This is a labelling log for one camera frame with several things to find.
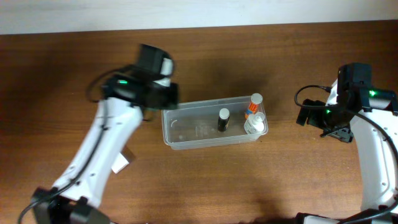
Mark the white translucent spray bottle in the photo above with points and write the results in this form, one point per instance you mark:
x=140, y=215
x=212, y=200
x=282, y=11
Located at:
x=255, y=123

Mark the white green medicine box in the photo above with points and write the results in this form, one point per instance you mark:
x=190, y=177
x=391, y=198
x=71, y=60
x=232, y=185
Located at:
x=123, y=159

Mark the black bottle white cap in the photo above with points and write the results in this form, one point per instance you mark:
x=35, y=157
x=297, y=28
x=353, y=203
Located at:
x=223, y=119

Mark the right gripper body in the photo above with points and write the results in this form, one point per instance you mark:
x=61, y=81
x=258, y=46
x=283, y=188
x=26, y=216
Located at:
x=314, y=115

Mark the clear plastic container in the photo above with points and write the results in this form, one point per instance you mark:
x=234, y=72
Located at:
x=195, y=124

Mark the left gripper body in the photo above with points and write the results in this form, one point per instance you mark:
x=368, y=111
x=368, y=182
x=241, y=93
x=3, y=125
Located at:
x=165, y=96

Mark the orange tube white cap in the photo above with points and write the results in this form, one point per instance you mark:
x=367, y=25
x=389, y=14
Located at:
x=256, y=100

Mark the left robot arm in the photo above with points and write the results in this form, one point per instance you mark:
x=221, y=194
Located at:
x=76, y=195

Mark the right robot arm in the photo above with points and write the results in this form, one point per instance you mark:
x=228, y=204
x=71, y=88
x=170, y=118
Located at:
x=369, y=116

